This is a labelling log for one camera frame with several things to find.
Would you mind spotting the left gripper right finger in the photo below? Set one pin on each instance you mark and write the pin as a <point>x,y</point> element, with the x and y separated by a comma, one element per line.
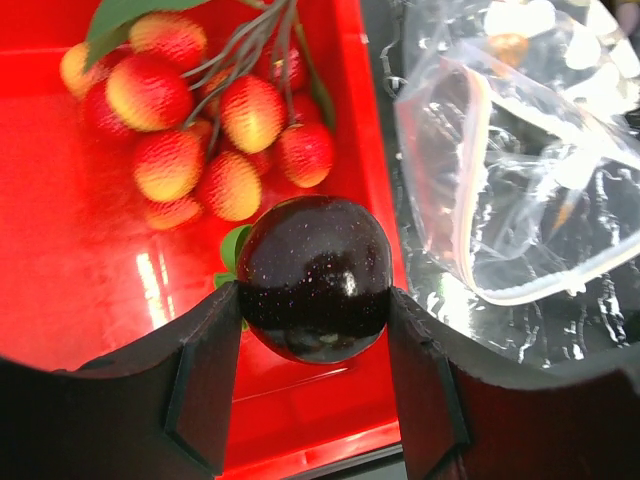
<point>466,412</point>

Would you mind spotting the fake cherry bunch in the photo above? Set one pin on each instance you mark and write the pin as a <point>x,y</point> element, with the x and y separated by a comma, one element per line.
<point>203,128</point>

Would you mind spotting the fake dark purple plum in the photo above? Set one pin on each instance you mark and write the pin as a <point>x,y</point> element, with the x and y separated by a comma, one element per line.
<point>314,279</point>

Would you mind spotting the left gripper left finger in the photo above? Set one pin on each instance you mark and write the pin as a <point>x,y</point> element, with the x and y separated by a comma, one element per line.
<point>158,408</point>

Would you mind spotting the polka dot zip bag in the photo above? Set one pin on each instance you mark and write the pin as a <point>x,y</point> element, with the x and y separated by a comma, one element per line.
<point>518,128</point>

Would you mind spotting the red plastic bin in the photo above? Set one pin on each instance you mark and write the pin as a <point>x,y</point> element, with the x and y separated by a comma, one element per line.
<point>83,274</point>

